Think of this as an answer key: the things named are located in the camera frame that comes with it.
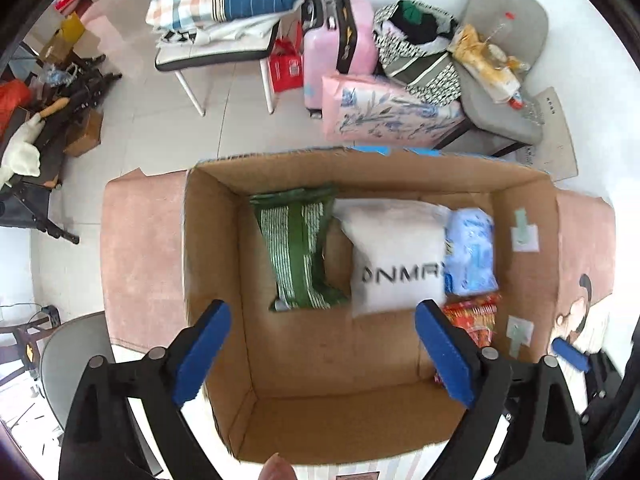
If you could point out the person's left hand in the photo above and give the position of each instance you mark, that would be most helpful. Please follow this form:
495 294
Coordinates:
277 469

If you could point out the orange cloth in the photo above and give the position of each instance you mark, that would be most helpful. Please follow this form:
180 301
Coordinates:
12 105

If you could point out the pink suitcase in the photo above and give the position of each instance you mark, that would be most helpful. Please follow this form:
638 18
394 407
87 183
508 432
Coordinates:
325 45

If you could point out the red paper bag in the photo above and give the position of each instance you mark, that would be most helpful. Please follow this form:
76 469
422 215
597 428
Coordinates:
286 70

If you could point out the black garment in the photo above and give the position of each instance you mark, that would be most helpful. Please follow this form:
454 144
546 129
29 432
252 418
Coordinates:
420 22

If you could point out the clear bottle red cap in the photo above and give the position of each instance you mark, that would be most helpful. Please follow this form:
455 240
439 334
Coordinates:
500 27

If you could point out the white folded cloth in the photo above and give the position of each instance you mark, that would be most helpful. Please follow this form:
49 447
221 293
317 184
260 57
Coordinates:
230 30

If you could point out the white soft package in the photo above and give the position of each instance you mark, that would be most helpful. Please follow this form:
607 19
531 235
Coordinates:
395 255

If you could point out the wooden stool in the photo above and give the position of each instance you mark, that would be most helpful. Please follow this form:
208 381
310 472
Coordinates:
20 350

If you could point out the pink printed mat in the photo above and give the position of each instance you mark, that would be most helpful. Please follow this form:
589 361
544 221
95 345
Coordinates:
145 260

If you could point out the white paper sign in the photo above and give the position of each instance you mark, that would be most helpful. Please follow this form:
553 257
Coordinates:
555 135

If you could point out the yellow snack bag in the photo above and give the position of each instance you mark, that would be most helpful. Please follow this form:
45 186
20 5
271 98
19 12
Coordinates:
485 60

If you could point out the black white patterned bag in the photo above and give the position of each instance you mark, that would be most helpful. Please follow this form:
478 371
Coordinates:
425 67

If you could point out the pink floral bedding pack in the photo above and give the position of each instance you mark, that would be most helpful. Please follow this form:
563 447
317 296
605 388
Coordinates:
380 110

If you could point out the grey padded chair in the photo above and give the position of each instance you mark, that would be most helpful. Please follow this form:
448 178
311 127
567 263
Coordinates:
505 0

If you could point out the black power strip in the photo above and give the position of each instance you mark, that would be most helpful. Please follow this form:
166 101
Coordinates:
50 316

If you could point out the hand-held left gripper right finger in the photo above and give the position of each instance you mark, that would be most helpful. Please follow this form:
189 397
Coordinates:
445 355

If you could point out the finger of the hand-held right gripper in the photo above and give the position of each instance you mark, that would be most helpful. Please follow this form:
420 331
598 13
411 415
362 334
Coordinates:
570 355

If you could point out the white plush toy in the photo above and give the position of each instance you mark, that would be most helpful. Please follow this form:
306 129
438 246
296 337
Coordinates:
22 152

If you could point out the small brown cardboard box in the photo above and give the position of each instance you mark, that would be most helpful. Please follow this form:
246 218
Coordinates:
85 132

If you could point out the green striped packet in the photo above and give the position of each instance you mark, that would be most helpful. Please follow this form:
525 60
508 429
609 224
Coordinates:
297 250

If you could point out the white folding chair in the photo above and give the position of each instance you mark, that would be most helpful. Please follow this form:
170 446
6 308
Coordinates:
210 55

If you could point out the red snack packet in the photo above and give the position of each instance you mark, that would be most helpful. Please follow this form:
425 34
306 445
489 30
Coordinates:
475 320

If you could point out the black tripod bundle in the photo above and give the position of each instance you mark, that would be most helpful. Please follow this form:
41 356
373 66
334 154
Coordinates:
80 90

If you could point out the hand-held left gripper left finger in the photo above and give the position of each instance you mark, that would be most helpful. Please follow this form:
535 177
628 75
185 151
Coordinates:
200 355

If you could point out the light blue tissue packet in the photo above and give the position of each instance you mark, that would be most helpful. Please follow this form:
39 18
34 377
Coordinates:
470 255

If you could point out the yellow cardboard box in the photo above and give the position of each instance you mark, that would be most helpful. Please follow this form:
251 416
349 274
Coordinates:
62 37

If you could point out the black folding stand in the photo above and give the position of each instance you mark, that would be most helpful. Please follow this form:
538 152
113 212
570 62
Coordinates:
30 205

